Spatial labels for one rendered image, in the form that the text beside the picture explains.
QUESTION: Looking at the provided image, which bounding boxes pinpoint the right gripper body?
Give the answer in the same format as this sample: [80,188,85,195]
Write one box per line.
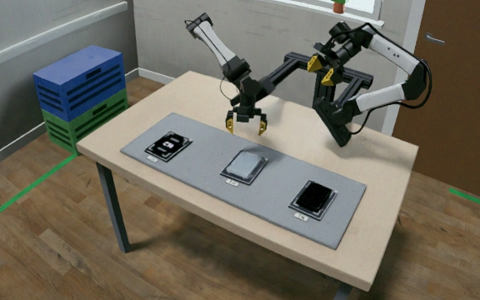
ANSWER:
[225,94,268,130]

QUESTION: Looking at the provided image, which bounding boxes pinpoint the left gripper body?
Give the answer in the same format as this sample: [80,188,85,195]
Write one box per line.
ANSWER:
[309,47,350,85]

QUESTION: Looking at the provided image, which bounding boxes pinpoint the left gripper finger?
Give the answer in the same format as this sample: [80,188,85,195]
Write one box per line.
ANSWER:
[307,56,323,73]
[322,68,334,86]

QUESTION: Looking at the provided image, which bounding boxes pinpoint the white name sign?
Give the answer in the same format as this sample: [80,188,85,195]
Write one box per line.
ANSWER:
[146,155,158,163]
[225,179,240,187]
[293,212,309,222]

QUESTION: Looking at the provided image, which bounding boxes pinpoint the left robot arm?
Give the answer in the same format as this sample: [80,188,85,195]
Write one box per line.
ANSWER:
[314,27,428,145]

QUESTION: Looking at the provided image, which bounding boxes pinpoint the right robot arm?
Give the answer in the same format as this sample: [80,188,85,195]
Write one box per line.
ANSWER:
[185,12,266,123]

